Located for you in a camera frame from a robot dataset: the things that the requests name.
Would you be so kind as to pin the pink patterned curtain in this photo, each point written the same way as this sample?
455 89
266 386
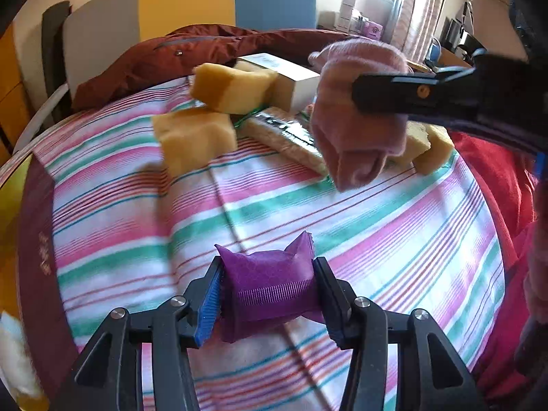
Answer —
421 4

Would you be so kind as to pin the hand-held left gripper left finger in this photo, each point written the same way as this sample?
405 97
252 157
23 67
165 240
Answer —
208 308

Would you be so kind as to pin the yellow sponge block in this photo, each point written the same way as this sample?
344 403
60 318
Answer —
436 152
197 139
406 145
231 87

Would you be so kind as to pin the stack of white boxes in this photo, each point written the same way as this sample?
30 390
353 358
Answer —
349 13

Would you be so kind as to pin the black chair with white armrest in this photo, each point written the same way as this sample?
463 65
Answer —
53 51

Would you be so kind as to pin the green-edged cracker packet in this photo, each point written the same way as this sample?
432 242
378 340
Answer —
287 137

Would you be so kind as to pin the black monitor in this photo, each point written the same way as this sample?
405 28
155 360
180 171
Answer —
460 34

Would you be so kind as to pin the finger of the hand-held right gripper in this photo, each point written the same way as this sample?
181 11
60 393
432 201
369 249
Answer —
398 92

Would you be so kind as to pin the white cardboard box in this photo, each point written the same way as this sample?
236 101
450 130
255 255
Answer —
287 70

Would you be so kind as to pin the purple snack packet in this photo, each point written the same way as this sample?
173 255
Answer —
265 282

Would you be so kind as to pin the white fluffy cloth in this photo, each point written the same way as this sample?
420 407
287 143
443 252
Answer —
17 355

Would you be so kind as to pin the maroon jacket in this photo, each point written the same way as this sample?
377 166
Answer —
150 60

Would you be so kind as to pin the wooden wardrobe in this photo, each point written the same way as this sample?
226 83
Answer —
10 94

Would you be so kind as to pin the grey yellow blue headboard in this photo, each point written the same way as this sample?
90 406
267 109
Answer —
184 4

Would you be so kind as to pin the wooden desk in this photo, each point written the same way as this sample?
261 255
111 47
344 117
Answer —
454 56

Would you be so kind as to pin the red cloth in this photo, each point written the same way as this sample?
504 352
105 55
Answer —
501 188

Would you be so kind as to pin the yellow rectangular tray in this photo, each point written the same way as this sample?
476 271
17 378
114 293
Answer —
40 265

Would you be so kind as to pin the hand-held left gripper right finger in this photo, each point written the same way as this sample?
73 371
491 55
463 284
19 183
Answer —
330 308

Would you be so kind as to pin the small purple box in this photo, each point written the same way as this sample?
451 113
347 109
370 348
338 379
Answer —
372 30

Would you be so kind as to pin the pink knitted sock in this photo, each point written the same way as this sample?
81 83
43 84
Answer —
355 137

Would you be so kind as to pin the striped bed sheet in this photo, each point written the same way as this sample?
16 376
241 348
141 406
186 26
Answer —
385 244

